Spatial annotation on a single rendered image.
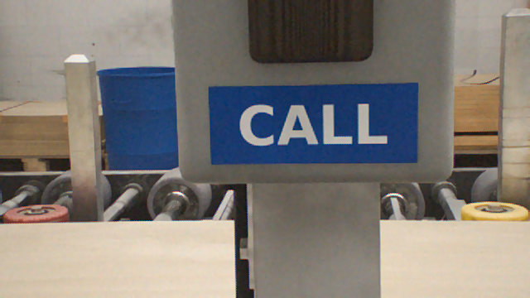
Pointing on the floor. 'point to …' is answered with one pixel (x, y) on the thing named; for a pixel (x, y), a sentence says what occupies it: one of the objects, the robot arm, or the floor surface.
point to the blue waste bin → (140, 117)
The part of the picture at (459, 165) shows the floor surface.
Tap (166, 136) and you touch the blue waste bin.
